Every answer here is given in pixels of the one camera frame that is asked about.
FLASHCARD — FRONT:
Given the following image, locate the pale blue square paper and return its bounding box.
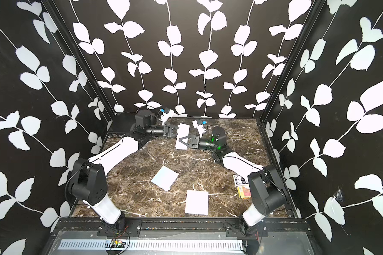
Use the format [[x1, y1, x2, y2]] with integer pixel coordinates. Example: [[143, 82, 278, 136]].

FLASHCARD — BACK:
[[151, 166, 179, 191]]

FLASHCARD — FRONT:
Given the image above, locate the black aluminium briefcase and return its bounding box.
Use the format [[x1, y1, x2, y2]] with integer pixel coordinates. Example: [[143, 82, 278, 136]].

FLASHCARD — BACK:
[[107, 113, 136, 136]]

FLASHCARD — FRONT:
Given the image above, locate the white square paper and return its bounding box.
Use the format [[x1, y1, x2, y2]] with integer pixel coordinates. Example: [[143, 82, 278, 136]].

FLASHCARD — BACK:
[[185, 190, 209, 215]]

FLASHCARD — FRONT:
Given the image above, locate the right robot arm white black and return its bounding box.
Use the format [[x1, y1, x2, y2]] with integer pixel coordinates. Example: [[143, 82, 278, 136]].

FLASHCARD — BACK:
[[177, 124, 287, 227]]

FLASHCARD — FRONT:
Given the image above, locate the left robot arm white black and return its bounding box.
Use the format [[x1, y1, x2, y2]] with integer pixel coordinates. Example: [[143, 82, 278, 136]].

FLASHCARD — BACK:
[[64, 108, 178, 227]]

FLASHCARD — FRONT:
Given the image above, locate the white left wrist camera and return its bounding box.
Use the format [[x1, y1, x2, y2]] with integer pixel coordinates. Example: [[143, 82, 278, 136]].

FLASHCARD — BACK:
[[160, 108, 175, 124]]

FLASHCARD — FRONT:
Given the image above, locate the light blue square paper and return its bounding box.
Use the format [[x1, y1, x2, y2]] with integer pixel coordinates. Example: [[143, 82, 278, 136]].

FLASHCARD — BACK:
[[175, 124, 190, 149]]

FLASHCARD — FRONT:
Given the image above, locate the black playing card box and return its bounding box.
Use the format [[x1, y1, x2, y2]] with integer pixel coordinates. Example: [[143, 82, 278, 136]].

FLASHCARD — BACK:
[[233, 174, 249, 187]]

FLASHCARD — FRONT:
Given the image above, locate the small circuit board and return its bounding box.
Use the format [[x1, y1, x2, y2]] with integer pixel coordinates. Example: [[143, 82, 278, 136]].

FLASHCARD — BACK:
[[105, 240, 127, 250]]

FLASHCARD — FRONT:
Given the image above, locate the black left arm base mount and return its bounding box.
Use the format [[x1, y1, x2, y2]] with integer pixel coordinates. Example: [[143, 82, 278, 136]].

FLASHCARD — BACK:
[[97, 218, 142, 238]]

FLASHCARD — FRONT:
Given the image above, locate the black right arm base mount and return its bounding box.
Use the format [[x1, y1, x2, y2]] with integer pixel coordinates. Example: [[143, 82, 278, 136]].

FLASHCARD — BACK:
[[223, 219, 268, 240]]

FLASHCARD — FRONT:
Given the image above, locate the yellow red card box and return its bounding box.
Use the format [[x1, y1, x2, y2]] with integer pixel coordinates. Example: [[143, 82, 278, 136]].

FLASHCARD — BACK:
[[237, 185, 251, 199]]

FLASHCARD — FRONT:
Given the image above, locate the white perforated cable duct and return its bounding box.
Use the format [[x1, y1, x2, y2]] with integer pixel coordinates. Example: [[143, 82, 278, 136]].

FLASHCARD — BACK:
[[56, 239, 244, 252]]

